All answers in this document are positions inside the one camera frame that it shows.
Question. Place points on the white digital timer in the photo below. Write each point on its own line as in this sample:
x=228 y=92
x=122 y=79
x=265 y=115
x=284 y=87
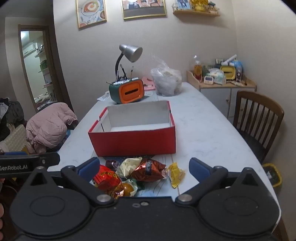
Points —
x=208 y=80

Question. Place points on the round blue speckled mat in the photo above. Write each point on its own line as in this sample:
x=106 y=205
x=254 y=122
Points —
x=141 y=186

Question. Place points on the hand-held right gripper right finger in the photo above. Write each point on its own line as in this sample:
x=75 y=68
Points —
x=198 y=169

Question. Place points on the yellow shelf ornament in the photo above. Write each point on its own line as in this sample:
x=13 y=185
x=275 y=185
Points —
x=198 y=5

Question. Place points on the yellow trash bin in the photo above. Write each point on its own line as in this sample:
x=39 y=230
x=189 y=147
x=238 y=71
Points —
x=275 y=176

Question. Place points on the silver desk lamp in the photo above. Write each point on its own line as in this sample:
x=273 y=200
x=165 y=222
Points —
x=130 y=52

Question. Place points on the beige textured cushion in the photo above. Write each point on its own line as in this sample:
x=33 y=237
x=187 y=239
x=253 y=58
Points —
x=13 y=139

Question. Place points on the black makeup brush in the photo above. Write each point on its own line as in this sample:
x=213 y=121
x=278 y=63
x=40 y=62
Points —
x=122 y=69

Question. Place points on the yellow tissue box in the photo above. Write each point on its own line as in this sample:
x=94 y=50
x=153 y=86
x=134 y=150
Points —
x=227 y=73

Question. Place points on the white rolled tube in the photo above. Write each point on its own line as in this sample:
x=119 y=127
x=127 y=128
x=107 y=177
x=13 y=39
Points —
x=230 y=59

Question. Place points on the purple pen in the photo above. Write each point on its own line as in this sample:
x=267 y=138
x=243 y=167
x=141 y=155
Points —
x=117 y=75

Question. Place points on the printed paper sheet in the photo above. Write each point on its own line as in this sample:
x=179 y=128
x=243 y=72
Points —
x=104 y=96

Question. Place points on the pink puffer jacket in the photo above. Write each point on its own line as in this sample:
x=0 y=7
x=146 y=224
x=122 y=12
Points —
x=48 y=127

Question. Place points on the person's left hand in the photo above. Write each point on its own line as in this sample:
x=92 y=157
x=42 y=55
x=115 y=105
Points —
x=1 y=212

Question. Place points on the blue patterned pouch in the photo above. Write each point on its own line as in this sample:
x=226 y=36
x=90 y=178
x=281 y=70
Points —
x=237 y=64

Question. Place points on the dark purple snack packet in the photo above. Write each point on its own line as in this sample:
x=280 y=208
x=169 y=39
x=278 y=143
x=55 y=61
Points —
x=112 y=164

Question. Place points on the wooden wall shelf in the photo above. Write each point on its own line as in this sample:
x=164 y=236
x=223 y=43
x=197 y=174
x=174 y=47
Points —
x=196 y=12

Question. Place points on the orange green tissue box organizer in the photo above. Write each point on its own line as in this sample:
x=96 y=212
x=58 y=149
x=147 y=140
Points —
x=129 y=92

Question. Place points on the brown red foil snack packet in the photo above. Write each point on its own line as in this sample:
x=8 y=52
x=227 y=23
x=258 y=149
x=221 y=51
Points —
x=150 y=171

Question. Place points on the red cardboard box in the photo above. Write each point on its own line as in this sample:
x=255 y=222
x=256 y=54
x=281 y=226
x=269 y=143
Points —
x=131 y=143

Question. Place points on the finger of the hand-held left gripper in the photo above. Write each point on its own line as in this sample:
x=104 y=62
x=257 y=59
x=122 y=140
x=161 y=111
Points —
x=15 y=153
x=50 y=158

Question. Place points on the small yellow snack packet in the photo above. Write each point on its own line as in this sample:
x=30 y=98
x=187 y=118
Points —
x=175 y=175

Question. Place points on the clear bottle yellow liquid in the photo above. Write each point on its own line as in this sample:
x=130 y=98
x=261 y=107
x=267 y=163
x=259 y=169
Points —
x=198 y=70

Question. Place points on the framed figures picture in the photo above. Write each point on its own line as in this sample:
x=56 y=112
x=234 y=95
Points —
x=143 y=8

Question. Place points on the pink book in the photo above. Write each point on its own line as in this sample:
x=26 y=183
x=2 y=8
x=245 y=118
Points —
x=148 y=83

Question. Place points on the wooden chair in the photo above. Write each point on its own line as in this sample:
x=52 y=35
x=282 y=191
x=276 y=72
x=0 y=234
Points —
x=256 y=129

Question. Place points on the dark clothes pile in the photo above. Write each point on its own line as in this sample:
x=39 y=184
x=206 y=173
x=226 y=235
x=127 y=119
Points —
x=12 y=111

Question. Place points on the framed egg picture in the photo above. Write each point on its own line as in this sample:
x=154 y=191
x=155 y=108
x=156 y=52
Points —
x=91 y=11

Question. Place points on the red yellow snack packet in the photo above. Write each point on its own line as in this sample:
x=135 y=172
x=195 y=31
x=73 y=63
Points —
x=107 y=183

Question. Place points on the clear plastic bag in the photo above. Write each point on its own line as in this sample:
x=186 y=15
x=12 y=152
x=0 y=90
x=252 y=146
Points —
x=165 y=81

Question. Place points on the white corner cabinet wooden top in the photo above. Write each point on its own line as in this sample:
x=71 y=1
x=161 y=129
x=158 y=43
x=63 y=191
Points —
x=215 y=99

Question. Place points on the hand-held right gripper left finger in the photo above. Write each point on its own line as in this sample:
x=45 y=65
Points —
x=89 y=169

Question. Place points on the orange round snack clear wrapper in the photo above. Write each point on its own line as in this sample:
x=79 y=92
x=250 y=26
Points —
x=128 y=188

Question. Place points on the white air conditioner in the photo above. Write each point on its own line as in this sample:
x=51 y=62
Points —
x=30 y=49

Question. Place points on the soft tissue pack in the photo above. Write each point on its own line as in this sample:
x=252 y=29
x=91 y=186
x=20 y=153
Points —
x=217 y=74

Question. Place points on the wooden door frame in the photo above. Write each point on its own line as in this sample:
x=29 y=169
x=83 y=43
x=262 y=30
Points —
x=54 y=69

